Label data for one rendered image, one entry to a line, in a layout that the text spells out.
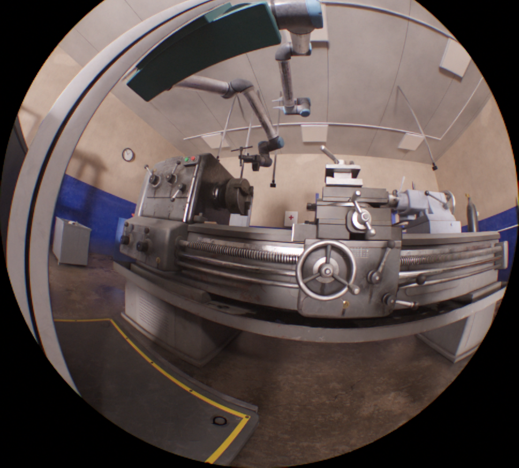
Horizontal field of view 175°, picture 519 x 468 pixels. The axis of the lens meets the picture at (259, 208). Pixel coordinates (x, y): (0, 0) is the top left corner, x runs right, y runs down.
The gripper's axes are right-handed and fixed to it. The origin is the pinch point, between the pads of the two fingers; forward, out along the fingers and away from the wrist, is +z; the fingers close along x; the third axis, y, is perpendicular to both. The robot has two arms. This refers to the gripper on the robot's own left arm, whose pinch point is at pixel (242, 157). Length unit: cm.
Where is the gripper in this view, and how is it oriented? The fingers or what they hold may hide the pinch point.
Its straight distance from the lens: 122.5
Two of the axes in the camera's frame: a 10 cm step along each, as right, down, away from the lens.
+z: -6.0, 0.9, -8.0
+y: -0.1, -9.9, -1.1
